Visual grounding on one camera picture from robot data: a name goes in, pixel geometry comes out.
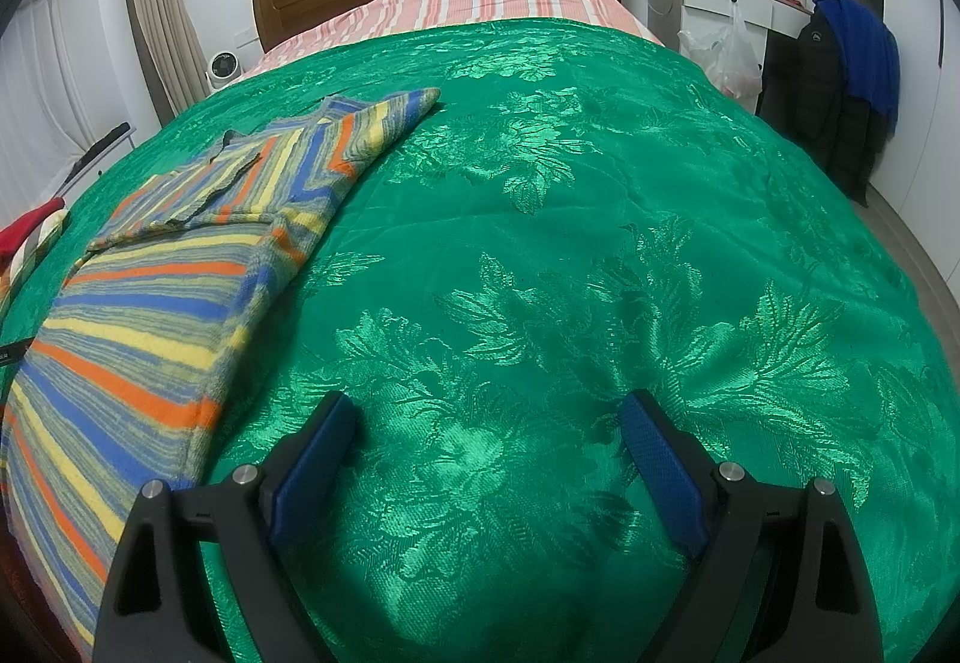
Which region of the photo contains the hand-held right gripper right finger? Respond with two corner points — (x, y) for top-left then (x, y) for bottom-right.
(619, 389), (886, 663)

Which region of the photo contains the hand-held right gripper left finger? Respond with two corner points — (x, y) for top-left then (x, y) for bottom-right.
(94, 391), (359, 663)

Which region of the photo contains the striped knit shirt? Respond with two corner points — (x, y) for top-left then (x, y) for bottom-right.
(0, 87), (442, 641)

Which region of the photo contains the red cloth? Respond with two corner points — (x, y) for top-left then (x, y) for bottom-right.
(0, 198), (67, 259)

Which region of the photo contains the dark long object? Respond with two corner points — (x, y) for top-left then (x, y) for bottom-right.
(45, 123), (132, 199)

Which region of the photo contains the green floral blanket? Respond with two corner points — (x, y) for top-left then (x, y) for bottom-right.
(0, 18), (960, 663)

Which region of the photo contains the beige curtain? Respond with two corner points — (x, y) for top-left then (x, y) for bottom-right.
(122, 0), (203, 128)

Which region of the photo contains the black jacket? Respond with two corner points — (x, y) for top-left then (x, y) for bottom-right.
(795, 10), (890, 208)

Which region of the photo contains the white plastic bag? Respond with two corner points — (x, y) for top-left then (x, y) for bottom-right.
(677, 0), (764, 103)

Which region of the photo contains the blue garment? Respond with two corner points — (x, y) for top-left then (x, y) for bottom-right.
(812, 0), (901, 137)

